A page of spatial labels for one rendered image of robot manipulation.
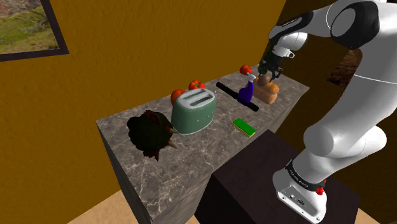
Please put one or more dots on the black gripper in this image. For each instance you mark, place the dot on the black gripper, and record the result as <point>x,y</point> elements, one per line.
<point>271,61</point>

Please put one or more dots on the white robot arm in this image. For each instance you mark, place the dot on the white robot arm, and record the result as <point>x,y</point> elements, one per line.
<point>353,111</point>

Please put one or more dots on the brown potato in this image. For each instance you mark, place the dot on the brown potato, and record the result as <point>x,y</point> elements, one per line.
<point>264,80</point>

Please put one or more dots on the brown bread loaf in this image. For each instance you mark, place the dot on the brown bread loaf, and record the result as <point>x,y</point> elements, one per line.
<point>266,93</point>

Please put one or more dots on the red tomato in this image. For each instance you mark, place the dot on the red tomato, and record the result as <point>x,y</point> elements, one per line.
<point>176,94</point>
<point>196,84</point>
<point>245,69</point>

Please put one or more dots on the blue spray bottle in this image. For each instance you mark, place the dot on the blue spray bottle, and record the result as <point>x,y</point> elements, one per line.
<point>246,94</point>

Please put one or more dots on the long black bar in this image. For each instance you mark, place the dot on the long black bar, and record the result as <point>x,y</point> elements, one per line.
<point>228,91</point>

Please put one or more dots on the green and yellow sponge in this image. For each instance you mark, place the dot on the green and yellow sponge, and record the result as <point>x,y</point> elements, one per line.
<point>244,127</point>

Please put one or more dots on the mint green toaster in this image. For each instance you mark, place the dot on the mint green toaster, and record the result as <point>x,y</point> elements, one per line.
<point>192,116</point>

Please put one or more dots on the dark robot stand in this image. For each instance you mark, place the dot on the dark robot stand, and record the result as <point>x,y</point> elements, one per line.
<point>248,176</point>

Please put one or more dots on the dark chicken figure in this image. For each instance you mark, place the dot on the dark chicken figure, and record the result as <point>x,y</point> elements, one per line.
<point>149,131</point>

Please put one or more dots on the brown wall picture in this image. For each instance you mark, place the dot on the brown wall picture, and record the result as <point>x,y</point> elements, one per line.
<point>347,69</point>

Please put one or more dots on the landscape wall picture dark frame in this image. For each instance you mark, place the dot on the landscape wall picture dark frame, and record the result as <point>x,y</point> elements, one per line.
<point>21,28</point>

